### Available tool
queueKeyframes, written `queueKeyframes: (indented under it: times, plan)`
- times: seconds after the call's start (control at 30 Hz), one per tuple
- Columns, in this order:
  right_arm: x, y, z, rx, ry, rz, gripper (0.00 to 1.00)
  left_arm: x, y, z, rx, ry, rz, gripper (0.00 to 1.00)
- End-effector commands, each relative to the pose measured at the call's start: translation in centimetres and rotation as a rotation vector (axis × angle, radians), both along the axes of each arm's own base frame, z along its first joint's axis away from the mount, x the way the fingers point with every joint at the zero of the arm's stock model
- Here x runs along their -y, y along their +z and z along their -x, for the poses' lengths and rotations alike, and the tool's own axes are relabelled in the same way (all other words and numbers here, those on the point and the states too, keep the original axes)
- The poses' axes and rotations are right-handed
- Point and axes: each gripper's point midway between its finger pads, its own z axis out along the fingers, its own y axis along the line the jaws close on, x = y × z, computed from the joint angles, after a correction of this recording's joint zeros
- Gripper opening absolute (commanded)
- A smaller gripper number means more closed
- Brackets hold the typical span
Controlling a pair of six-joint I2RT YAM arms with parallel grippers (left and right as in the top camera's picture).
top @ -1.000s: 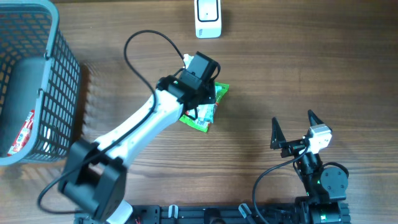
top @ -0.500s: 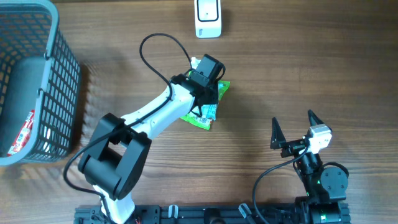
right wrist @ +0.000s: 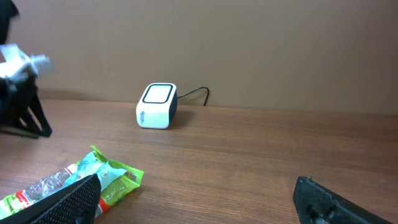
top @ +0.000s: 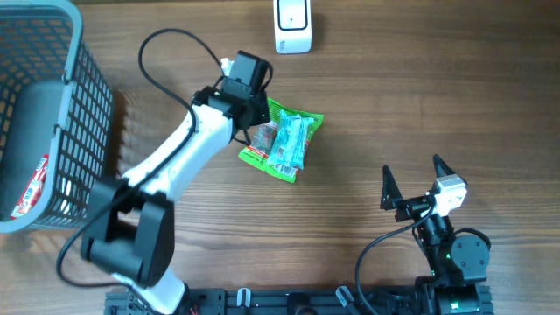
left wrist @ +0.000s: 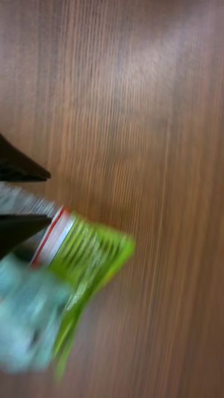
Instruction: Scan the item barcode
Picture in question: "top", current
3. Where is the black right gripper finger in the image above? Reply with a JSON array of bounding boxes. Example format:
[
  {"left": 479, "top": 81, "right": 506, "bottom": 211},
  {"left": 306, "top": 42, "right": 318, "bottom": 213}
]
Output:
[
  {"left": 433, "top": 154, "right": 456, "bottom": 178},
  {"left": 380, "top": 164, "right": 403, "bottom": 210}
]

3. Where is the teal white tissue pack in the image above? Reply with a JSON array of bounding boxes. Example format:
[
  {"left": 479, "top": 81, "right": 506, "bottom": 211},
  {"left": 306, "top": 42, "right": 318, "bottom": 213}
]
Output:
[{"left": 267, "top": 109, "right": 314, "bottom": 169}]

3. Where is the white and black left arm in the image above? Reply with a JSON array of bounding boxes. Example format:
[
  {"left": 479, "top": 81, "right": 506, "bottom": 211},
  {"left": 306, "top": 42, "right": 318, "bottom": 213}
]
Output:
[{"left": 80, "top": 51, "right": 273, "bottom": 314}]

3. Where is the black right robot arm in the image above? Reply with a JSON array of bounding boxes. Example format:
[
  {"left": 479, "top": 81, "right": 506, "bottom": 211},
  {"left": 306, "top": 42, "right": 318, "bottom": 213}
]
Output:
[{"left": 380, "top": 155, "right": 494, "bottom": 314}]

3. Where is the white barcode scanner box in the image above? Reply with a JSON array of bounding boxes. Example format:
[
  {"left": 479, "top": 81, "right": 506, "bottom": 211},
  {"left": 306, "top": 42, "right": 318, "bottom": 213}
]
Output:
[{"left": 273, "top": 0, "right": 312, "bottom": 54}]

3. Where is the grey plastic mesh basket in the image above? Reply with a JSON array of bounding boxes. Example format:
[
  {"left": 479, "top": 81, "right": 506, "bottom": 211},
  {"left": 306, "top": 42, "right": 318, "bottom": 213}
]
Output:
[{"left": 1, "top": 0, "right": 115, "bottom": 234}]

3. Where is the red stick sachet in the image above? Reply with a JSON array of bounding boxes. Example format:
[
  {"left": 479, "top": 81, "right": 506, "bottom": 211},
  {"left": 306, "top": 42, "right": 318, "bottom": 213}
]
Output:
[{"left": 10, "top": 154, "right": 49, "bottom": 220}]

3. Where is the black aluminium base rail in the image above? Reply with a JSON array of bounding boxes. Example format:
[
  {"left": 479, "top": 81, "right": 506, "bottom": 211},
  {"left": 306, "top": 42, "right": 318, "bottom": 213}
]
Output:
[{"left": 103, "top": 284, "right": 495, "bottom": 315}]

